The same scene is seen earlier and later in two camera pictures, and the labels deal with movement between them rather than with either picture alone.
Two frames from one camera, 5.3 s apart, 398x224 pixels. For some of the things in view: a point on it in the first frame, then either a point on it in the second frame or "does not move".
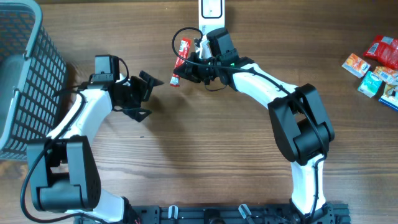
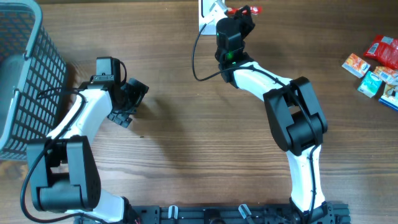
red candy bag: (384, 49) does not move
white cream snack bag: (390, 96) does not move
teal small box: (370, 84) does not move
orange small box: (356, 65) does not move
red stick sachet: (182, 56) to (245, 10)
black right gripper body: (198, 73) to (245, 27)
